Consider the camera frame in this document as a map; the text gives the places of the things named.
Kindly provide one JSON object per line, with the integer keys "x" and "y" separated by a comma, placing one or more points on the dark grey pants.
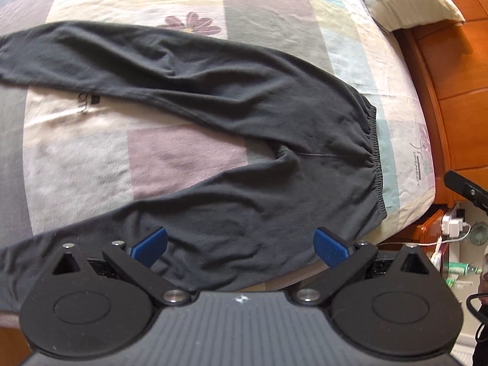
{"x": 247, "y": 122}

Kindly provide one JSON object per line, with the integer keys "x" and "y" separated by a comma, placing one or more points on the green bottle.
{"x": 459, "y": 268}

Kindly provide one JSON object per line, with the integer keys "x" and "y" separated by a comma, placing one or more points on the wooden nightstand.
{"x": 427, "y": 232}

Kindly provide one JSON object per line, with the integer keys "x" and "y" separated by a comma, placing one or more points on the bed with patchwork sheet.
{"x": 95, "y": 152}

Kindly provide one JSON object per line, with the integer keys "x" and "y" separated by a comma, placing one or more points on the wooden headboard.
{"x": 457, "y": 103}

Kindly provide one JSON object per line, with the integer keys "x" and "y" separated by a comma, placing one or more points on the small white fan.
{"x": 479, "y": 233}

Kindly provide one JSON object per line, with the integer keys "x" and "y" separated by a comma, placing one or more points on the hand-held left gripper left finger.
{"x": 150, "y": 246}

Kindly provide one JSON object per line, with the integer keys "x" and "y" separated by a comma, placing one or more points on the white charger plug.
{"x": 451, "y": 225}

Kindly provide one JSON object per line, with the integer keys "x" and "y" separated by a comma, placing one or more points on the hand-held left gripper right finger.
{"x": 329, "y": 249}

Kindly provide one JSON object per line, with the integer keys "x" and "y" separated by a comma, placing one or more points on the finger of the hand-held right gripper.
{"x": 467, "y": 188}

